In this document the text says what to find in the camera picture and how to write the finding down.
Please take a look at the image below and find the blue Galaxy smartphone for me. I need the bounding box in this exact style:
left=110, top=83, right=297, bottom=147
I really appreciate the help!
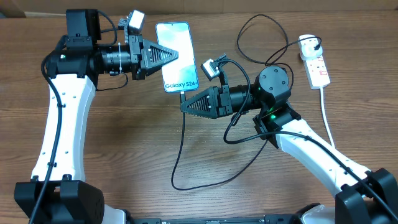
left=155, top=21, right=200, bottom=94

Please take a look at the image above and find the black USB charging cable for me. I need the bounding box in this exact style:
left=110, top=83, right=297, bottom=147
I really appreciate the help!
left=170, top=14, right=322, bottom=191

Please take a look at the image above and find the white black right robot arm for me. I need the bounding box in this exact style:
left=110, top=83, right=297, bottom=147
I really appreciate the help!
left=181, top=66, right=397, bottom=223

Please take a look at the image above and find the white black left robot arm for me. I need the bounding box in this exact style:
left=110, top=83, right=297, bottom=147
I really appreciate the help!
left=14, top=9, right=178, bottom=223

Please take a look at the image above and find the white charger plug adapter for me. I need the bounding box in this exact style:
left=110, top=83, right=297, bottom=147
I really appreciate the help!
left=298, top=34, right=323, bottom=61

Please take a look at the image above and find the white power extension strip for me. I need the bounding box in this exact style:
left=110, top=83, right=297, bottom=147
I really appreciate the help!
left=303, top=56, right=331, bottom=90

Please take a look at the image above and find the brown cardboard panel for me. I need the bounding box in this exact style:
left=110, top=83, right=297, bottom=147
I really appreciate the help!
left=1, top=0, right=397, bottom=17

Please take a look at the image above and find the white extension strip cord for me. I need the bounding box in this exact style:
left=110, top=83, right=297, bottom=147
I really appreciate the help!
left=319, top=86, right=336, bottom=149

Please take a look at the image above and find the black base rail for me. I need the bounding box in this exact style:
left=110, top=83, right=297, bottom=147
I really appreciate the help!
left=126, top=214, right=302, bottom=224

